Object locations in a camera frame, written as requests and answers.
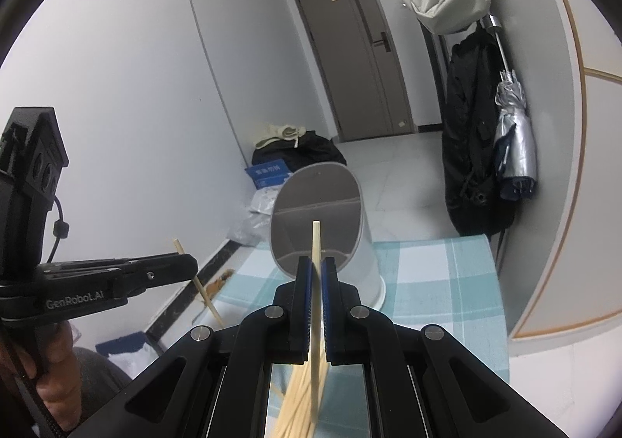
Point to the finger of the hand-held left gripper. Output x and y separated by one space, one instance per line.
160 272

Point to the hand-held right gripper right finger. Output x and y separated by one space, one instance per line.
330 306

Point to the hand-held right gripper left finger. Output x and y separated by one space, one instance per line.
303 302

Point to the wooden chopstick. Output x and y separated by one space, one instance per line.
316 243
206 297

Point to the white metal utensil holder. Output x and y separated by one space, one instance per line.
359 263

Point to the bunch of wooden chopsticks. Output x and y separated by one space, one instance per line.
291 413

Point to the person's left hand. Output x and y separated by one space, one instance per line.
60 389

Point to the dark blue flat box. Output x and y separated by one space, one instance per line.
121 343

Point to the large grey plastic parcel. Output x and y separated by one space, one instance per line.
248 229

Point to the white plastic bag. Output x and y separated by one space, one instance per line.
138 362

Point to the small grey plastic parcel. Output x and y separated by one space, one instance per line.
265 199

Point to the teal checked tablecloth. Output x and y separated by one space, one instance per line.
437 282

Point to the blue cardboard box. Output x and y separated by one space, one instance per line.
267 173

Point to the black clothing pile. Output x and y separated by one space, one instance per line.
316 151

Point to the cream knitted garment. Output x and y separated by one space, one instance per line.
279 132

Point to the black hanging jacket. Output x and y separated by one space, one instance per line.
469 136

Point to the grey entrance door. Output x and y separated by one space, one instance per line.
350 54

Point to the silver folding umbrella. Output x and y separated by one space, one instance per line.
517 136

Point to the white cabinet with gold trim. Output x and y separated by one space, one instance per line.
597 175

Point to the black glass door frame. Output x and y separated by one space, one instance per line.
434 78

